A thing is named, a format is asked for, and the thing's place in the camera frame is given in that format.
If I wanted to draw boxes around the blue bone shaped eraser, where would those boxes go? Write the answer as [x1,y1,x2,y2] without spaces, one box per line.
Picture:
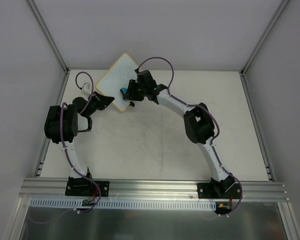
[120,87,127,96]

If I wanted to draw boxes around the yellow framed whiteboard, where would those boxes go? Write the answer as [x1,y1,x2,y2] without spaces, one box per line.
[95,52,138,112]

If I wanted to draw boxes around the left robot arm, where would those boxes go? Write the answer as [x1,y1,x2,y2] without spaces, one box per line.
[44,92,115,195]

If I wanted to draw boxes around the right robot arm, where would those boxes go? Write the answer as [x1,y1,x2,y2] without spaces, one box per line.
[120,70,236,199]

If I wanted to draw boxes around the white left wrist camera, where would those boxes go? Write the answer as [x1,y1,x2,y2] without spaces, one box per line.
[81,82,93,96]

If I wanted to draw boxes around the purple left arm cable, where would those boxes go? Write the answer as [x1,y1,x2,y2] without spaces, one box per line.
[59,71,102,215]

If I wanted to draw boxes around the left aluminium frame post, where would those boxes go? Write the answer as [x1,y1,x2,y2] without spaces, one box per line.
[25,0,69,74]

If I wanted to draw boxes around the aluminium frame post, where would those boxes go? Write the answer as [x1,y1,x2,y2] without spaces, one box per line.
[240,0,291,76]
[25,0,69,74]

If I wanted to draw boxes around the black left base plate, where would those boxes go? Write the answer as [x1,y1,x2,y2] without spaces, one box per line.
[65,177,110,197]

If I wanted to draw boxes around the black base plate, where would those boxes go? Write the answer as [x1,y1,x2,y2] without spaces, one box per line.
[197,182,242,200]
[65,177,110,197]

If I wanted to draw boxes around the white slotted cable duct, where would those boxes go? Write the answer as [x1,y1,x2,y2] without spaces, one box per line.
[29,198,217,211]

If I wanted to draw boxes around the aluminium front rail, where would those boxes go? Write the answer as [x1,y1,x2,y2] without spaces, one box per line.
[18,177,291,203]

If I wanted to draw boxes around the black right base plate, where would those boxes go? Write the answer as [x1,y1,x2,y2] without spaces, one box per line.
[197,182,242,200]

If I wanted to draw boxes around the right aluminium frame post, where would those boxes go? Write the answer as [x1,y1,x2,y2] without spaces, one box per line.
[240,0,291,76]

